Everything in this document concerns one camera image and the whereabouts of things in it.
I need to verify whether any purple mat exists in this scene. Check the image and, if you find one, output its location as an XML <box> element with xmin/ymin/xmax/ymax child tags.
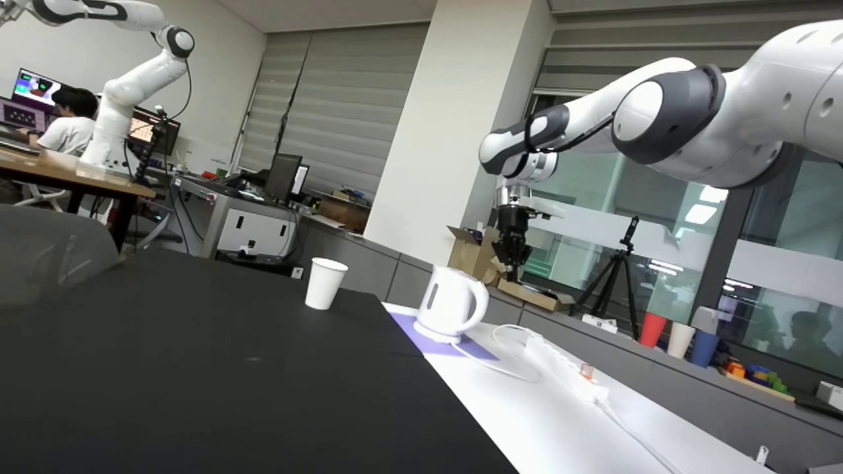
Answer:
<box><xmin>390</xmin><ymin>313</ymin><xmax>497</xmax><ymax>362</ymax></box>

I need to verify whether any black board panel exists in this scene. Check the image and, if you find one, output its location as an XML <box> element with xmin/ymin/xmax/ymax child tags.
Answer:
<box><xmin>0</xmin><ymin>253</ymin><xmax>516</xmax><ymax>474</ymax></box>

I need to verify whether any blue cup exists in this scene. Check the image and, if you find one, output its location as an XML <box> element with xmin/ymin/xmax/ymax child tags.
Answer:
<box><xmin>689</xmin><ymin>332</ymin><xmax>719</xmax><ymax>366</ymax></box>

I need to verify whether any white electric kettle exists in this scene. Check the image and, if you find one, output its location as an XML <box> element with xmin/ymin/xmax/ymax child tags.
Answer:
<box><xmin>414</xmin><ymin>267</ymin><xmax>489</xmax><ymax>344</ymax></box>

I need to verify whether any cardboard box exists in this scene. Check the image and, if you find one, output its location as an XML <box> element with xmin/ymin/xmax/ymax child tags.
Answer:
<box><xmin>448</xmin><ymin>228</ymin><xmax>499</xmax><ymax>286</ymax></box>

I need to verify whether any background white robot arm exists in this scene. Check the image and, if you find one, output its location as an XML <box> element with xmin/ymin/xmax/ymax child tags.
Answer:
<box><xmin>0</xmin><ymin>0</ymin><xmax>195</xmax><ymax>171</ymax></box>

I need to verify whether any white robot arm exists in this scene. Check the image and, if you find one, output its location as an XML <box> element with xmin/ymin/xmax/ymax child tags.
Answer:
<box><xmin>480</xmin><ymin>20</ymin><xmax>843</xmax><ymax>279</ymax></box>

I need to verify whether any red cup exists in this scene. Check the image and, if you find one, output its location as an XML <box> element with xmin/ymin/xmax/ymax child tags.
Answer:
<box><xmin>636</xmin><ymin>313</ymin><xmax>667</xmax><ymax>348</ymax></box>

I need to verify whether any white paper cup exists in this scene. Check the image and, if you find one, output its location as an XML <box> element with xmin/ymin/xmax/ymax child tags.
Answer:
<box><xmin>304</xmin><ymin>259</ymin><xmax>348</xmax><ymax>311</ymax></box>

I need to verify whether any black camera tripod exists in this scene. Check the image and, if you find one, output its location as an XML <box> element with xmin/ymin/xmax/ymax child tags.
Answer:
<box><xmin>574</xmin><ymin>216</ymin><xmax>639</xmax><ymax>334</ymax></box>

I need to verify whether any grey office chair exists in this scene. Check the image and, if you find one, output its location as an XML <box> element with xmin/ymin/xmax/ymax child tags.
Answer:
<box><xmin>0</xmin><ymin>205</ymin><xmax>121</xmax><ymax>313</ymax></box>

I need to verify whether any wooden desk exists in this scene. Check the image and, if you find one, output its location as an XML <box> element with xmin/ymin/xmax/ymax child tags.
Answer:
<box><xmin>0</xmin><ymin>149</ymin><xmax>153</xmax><ymax>249</ymax></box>

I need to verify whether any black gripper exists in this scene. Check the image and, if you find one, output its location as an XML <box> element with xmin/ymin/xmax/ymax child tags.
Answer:
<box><xmin>493</xmin><ymin>180</ymin><xmax>548</xmax><ymax>283</ymax></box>

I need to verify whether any seated person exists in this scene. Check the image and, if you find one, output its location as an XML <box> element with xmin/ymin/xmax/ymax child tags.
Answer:
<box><xmin>30</xmin><ymin>88</ymin><xmax>96</xmax><ymax>157</ymax></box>

